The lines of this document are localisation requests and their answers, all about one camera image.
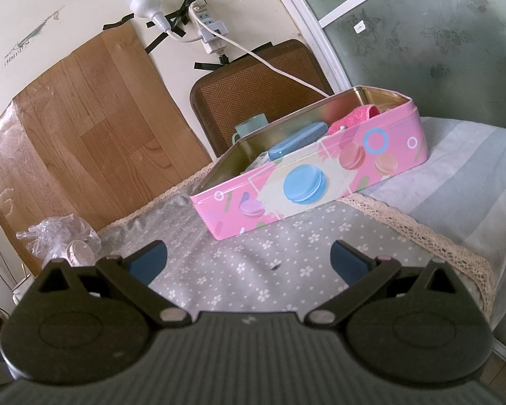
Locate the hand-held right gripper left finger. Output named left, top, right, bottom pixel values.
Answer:
left=36, top=240, right=192, bottom=330

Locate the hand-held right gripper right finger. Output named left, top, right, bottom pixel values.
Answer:
left=306, top=240, right=463, bottom=327

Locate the pink macaron print tin box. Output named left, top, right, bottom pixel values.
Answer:
left=189, top=85, right=427, bottom=242

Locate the blue plastic case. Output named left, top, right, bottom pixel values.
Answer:
left=267, top=121, right=330, bottom=162

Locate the pink fuzzy sock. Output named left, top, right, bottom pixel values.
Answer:
left=328, top=102, right=381, bottom=136

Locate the stack of white paper cups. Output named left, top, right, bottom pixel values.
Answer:
left=66, top=239, right=97, bottom=266

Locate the grey floral tablecloth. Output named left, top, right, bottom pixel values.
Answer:
left=98, top=164, right=497, bottom=330

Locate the clear plastic bag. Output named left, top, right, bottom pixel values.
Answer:
left=16, top=214, right=103, bottom=267

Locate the white enamel mug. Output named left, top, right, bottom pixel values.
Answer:
left=11, top=275, right=34, bottom=305

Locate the wood grain sheet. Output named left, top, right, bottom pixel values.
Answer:
left=0, top=20, right=214, bottom=271

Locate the teal plastic cup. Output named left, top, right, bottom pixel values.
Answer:
left=231, top=112, right=269, bottom=147

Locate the black tape strip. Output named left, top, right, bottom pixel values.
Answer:
left=193, top=61, right=233, bottom=73
left=144, top=33, right=172, bottom=54
left=102, top=12, right=134, bottom=32

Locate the white framed frosted window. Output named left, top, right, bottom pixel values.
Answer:
left=256, top=0, right=506, bottom=136

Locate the white power strip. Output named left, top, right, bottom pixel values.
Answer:
left=188, top=1, right=231, bottom=57

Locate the white power cable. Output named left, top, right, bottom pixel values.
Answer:
left=217, top=34, right=330, bottom=98

